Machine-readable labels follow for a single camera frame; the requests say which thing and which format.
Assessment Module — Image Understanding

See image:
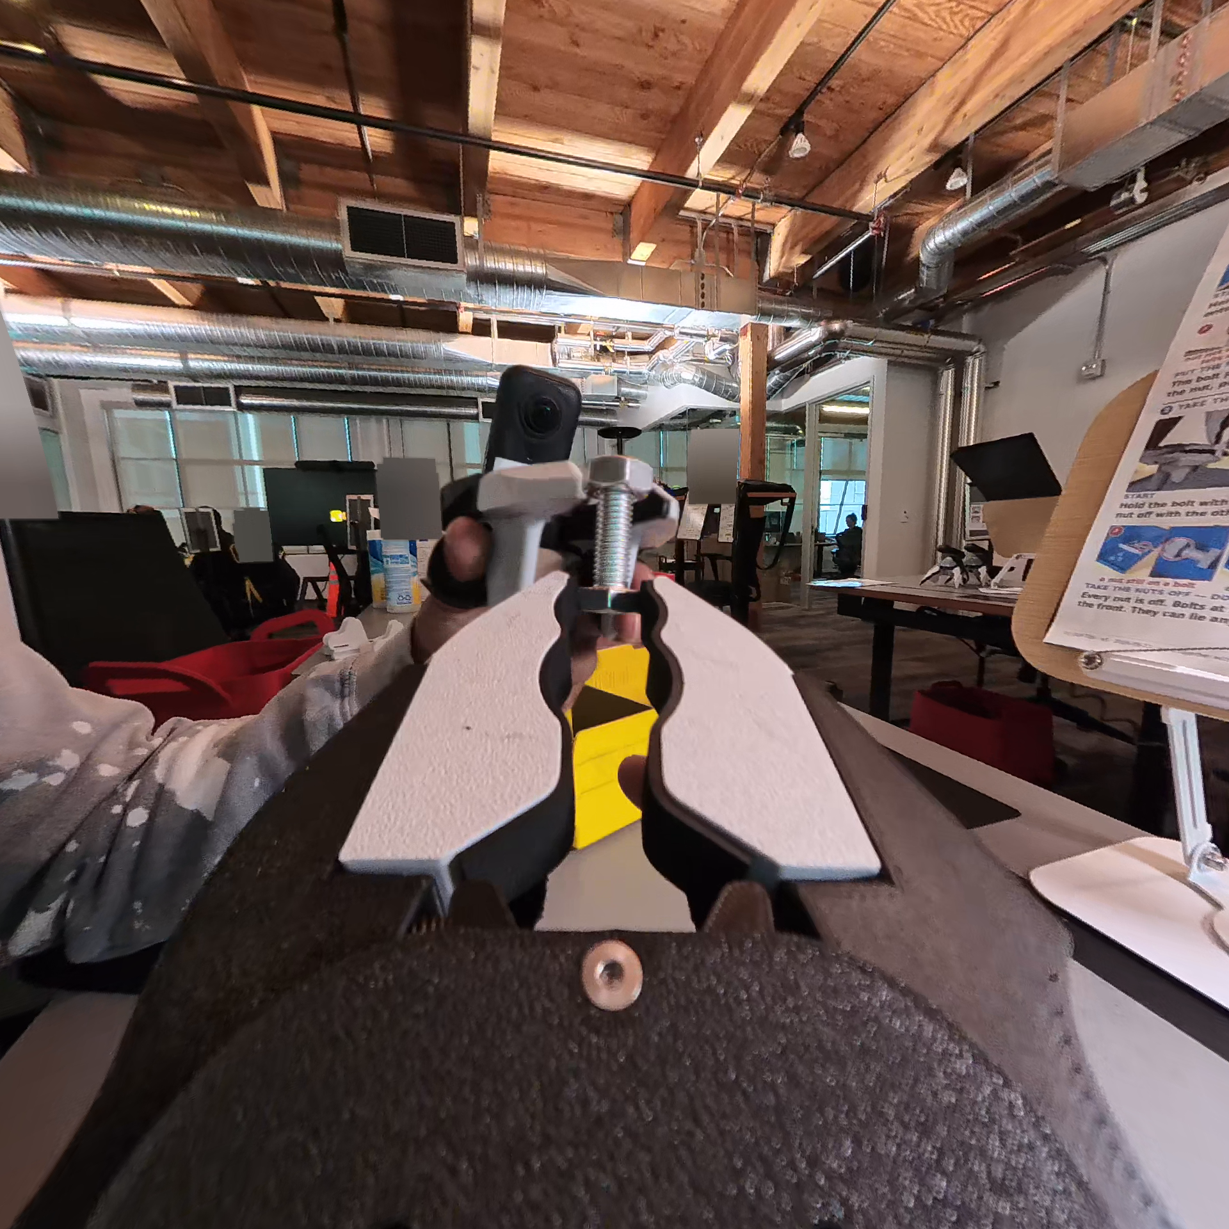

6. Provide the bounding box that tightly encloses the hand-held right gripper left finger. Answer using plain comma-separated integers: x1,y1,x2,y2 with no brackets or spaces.
338,571,578,912

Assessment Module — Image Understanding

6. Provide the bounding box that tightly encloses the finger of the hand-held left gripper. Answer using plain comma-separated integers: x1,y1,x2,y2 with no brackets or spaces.
475,458,589,609
629,483,681,550

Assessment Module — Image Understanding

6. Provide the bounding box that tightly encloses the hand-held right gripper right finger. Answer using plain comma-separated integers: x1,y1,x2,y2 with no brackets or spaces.
641,578,882,883

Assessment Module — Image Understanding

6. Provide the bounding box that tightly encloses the silver hex bolt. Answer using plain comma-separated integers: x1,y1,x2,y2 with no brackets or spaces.
583,455,660,637

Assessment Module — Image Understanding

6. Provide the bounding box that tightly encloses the yellow plastic bin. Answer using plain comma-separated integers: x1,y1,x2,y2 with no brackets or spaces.
566,644,661,850

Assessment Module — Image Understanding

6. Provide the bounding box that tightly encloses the person's left forearm grey sleeve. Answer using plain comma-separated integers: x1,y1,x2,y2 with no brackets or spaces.
0,615,424,966

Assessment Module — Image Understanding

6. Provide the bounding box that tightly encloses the person's left hand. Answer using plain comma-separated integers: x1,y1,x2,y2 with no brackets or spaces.
411,517,664,714

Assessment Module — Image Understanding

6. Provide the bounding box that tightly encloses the black standing desk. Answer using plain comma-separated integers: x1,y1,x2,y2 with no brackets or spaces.
671,479,799,628

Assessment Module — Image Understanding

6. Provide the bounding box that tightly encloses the blue white wipes canister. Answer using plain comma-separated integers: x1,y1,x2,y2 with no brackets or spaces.
368,537,421,615

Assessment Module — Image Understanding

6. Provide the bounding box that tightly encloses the black monitor screen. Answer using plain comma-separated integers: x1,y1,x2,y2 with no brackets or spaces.
263,461,380,550

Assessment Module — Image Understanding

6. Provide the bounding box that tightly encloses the red fabric bin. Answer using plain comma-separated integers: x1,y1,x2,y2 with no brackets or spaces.
908,682,1058,787

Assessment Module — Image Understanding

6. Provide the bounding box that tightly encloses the white air vent grille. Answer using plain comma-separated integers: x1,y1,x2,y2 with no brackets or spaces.
338,199,466,272

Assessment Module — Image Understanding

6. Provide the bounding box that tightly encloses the long wooden desk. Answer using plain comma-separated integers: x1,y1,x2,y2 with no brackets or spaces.
810,574,1134,752

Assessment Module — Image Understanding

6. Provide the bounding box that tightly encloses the red tote bag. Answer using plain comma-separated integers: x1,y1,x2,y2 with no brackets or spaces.
82,609,338,728

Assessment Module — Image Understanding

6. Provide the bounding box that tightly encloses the black tilted screen panel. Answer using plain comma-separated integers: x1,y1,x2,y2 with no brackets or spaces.
951,432,1062,502

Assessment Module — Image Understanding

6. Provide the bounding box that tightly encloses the black angled panel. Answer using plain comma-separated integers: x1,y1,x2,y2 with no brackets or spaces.
0,512,228,688

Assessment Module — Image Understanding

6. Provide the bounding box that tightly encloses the printed instruction sheet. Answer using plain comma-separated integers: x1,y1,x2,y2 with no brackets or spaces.
1044,221,1229,654

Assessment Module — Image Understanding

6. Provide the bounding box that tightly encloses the wooden post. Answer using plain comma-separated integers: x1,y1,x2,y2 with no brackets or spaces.
737,322,771,482

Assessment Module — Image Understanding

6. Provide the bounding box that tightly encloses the silver ventilation duct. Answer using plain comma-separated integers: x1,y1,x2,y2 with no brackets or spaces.
0,177,769,324

